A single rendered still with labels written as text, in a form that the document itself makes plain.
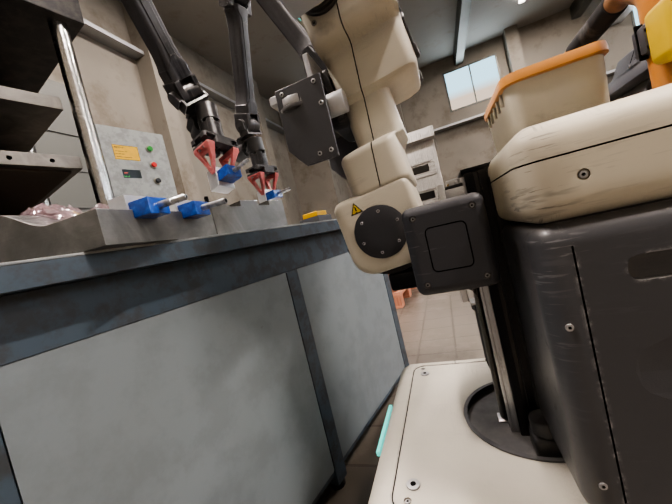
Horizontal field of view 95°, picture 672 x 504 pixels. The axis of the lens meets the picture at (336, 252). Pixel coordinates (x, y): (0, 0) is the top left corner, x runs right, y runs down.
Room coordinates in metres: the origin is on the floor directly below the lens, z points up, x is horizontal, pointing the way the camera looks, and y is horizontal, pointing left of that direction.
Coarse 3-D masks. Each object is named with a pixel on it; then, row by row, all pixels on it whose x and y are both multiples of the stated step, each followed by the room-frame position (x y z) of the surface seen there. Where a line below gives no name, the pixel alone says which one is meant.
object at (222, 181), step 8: (248, 160) 0.76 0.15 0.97; (216, 168) 0.80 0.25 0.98; (224, 168) 0.78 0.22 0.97; (232, 168) 0.78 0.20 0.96; (240, 168) 0.78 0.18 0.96; (208, 176) 0.81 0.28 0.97; (216, 176) 0.79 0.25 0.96; (224, 176) 0.78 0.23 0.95; (232, 176) 0.79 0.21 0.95; (240, 176) 0.80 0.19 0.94; (216, 184) 0.79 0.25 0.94; (224, 184) 0.80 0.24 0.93; (232, 184) 0.82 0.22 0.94; (224, 192) 0.83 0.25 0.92
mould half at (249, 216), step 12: (252, 204) 0.85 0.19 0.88; (276, 204) 0.94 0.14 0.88; (216, 216) 0.75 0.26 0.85; (228, 216) 0.78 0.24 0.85; (240, 216) 0.81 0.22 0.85; (252, 216) 0.85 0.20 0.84; (264, 216) 0.88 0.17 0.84; (276, 216) 0.93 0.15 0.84; (216, 228) 0.74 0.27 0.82; (228, 228) 0.77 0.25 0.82; (240, 228) 0.80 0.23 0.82; (252, 228) 0.84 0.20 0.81
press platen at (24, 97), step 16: (0, 96) 1.12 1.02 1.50; (16, 96) 1.15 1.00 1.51; (32, 96) 1.19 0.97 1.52; (48, 96) 1.23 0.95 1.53; (0, 112) 1.19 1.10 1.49; (16, 112) 1.21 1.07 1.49; (32, 112) 1.23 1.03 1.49; (48, 112) 1.26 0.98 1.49; (0, 128) 1.29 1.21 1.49; (16, 128) 1.31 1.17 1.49; (32, 128) 1.34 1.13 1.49; (0, 144) 1.40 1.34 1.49; (16, 144) 1.43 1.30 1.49; (32, 144) 1.46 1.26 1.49
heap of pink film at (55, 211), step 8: (32, 208) 0.56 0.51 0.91; (40, 208) 0.55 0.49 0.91; (48, 208) 0.56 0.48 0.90; (56, 208) 0.57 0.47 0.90; (64, 208) 0.57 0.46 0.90; (72, 208) 0.59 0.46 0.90; (104, 208) 0.67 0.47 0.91; (48, 216) 0.55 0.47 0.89; (56, 216) 0.55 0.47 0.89; (64, 216) 0.56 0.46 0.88
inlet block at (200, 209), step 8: (216, 200) 0.61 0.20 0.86; (224, 200) 0.60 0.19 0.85; (176, 208) 0.61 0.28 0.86; (184, 208) 0.61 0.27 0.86; (192, 208) 0.60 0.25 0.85; (200, 208) 0.62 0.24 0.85; (208, 208) 0.62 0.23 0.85; (184, 216) 0.61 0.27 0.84; (192, 216) 0.61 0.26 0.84; (200, 216) 0.63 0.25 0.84
